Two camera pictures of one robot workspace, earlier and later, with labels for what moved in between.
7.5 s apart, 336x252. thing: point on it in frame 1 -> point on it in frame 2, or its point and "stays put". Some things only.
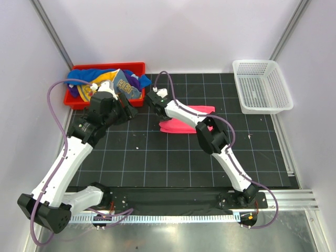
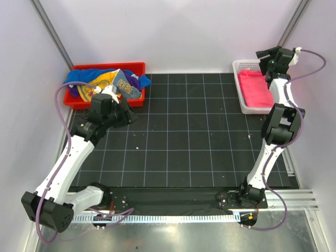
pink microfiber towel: x=172 y=125 -> x=254 y=89
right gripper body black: x=160 y=117 -> x=266 y=62
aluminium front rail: x=294 y=200 stays put
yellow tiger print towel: x=85 y=89 stays put
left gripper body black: x=120 y=114 stays put
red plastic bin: x=76 y=103 stays put
